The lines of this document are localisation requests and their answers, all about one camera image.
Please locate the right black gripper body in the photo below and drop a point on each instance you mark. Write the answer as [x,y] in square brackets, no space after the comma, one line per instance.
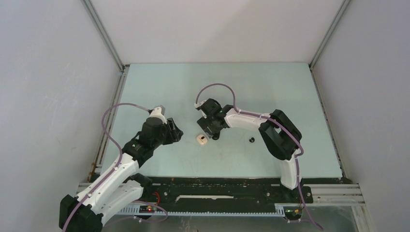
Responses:
[208,121]

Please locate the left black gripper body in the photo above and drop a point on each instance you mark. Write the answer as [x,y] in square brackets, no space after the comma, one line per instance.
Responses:
[163,136]

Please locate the black earbud case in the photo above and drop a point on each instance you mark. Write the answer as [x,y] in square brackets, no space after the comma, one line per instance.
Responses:
[216,136]

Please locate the beige earbud case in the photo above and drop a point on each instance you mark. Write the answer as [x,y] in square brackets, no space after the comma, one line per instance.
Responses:
[202,139]

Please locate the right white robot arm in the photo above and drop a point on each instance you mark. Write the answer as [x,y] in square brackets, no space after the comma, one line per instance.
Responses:
[280,136]

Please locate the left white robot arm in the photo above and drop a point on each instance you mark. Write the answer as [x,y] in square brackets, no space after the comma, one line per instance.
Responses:
[121,183]

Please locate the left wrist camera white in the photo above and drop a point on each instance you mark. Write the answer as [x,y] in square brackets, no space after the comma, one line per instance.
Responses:
[158,112]

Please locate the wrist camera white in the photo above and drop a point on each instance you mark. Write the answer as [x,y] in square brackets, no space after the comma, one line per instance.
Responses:
[198,105]
[158,112]

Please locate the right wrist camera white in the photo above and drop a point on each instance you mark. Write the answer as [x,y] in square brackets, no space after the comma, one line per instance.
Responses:
[198,105]

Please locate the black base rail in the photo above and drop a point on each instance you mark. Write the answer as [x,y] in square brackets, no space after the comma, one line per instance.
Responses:
[222,195]

